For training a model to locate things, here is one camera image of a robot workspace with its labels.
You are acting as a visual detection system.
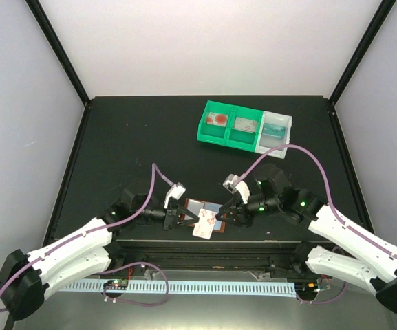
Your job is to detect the brown leather card holder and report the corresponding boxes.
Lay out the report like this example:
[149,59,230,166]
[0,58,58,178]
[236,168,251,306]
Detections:
[184,199,225,233]

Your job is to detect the white card red flowers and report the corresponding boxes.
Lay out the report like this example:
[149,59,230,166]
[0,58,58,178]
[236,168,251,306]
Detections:
[192,208,217,240]

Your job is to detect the pink white numbered card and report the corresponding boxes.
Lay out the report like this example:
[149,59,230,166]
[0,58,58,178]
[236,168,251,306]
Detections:
[233,117,257,133]

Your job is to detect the teal VIP card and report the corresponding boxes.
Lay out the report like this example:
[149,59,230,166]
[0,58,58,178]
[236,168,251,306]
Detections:
[262,122,286,139]

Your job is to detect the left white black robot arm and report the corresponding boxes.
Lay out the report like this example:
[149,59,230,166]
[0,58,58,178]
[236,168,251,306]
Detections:
[0,179,186,320]

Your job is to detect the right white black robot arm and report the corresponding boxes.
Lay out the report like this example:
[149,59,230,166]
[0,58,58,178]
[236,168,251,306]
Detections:
[216,164,397,314]

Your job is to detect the card with red circles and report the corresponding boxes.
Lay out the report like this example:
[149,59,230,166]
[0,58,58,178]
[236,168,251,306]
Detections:
[205,112,228,127]

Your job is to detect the left green plastic bin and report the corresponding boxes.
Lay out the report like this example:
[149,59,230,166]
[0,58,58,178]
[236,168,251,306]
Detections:
[197,100,235,146]

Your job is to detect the green plastic bin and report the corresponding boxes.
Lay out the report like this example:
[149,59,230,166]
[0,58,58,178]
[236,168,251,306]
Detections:
[197,100,235,146]
[226,105,263,152]

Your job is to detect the middle green plastic bin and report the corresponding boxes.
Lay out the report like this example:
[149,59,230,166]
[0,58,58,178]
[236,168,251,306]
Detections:
[226,105,263,152]

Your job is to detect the left small circuit board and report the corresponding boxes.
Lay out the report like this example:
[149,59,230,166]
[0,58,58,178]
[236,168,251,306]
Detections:
[103,279,128,290]

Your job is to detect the small circuit board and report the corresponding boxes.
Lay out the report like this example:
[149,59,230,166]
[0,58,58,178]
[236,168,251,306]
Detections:
[294,282,325,293]
[103,279,128,290]

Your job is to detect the white plastic bin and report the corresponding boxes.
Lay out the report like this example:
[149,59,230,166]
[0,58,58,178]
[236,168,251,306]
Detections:
[255,111,292,159]

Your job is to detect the right small circuit board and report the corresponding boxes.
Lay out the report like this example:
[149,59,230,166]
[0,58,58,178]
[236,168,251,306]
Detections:
[294,282,325,293]

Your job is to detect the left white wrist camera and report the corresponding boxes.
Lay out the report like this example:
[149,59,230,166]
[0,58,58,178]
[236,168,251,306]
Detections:
[164,182,186,209]

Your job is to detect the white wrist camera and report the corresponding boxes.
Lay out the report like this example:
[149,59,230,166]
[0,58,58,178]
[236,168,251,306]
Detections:
[164,182,186,209]
[222,174,250,204]

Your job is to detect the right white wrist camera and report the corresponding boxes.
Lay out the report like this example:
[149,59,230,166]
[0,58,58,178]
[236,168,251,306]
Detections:
[222,174,250,204]

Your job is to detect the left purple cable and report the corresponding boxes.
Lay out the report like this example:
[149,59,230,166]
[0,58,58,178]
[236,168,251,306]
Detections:
[0,163,175,313]

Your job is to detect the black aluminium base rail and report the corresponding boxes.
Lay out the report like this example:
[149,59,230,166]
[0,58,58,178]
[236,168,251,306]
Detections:
[107,241,318,278]

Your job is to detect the white slotted cable duct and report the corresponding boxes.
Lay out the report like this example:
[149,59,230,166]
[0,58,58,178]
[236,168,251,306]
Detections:
[61,278,297,298]

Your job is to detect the right black frame post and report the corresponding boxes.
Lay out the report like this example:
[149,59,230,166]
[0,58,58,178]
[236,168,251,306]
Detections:
[329,0,396,106]

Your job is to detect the black frame post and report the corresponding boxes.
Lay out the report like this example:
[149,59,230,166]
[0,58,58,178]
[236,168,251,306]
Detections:
[329,0,396,106]
[25,0,90,107]

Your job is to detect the left black frame post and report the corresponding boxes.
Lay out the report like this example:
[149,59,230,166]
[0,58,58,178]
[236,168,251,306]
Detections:
[25,0,90,107]

